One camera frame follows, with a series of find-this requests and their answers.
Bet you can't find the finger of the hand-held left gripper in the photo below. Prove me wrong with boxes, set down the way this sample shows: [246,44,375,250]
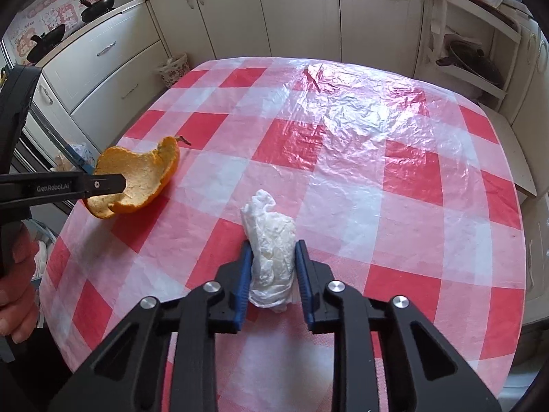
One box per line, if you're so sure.
[79,173,126,200]

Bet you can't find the white shelf rack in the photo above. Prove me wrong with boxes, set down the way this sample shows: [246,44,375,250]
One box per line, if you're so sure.
[422,0,522,110]

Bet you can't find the large curled orange peel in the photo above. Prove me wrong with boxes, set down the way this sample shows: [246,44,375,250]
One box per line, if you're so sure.
[82,136,181,219]

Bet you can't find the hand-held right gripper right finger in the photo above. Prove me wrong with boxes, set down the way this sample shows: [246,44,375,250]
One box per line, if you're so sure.
[296,239,502,412]

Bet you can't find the person's left hand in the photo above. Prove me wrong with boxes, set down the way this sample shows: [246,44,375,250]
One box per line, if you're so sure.
[0,227,40,345]

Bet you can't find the blue metal stool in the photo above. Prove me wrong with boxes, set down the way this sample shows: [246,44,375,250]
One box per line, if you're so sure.
[60,144,98,178]

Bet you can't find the white cupboard doors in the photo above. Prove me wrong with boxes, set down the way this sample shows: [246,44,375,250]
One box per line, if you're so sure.
[146,0,430,78]

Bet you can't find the white tissue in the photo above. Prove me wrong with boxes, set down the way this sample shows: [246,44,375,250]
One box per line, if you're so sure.
[240,190,301,314]

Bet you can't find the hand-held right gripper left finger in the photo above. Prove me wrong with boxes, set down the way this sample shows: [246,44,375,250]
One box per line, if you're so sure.
[47,240,253,412]

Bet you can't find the red white plastic bag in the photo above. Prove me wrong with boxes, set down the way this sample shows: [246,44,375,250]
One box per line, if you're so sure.
[30,223,58,279]

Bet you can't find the white drawer cabinet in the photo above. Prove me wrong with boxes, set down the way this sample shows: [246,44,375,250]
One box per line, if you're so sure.
[21,0,172,155]

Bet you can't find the pink patterned backsplash sheet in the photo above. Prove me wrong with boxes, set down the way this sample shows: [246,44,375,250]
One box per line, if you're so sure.
[6,0,116,58]

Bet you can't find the red white checkered tablecloth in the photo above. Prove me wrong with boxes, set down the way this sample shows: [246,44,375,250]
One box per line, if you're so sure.
[38,57,527,412]

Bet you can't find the black pot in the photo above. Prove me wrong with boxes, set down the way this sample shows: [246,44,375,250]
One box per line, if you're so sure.
[435,39,503,87]

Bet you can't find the grey refrigerator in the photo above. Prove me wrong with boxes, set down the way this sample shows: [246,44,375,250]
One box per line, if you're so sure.
[0,36,93,215]

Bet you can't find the black wok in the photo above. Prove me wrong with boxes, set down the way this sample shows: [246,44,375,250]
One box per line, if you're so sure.
[80,0,116,23]
[26,23,67,63]

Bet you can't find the floral waste basket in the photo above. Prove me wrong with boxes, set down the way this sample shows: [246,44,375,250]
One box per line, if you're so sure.
[156,54,190,89]

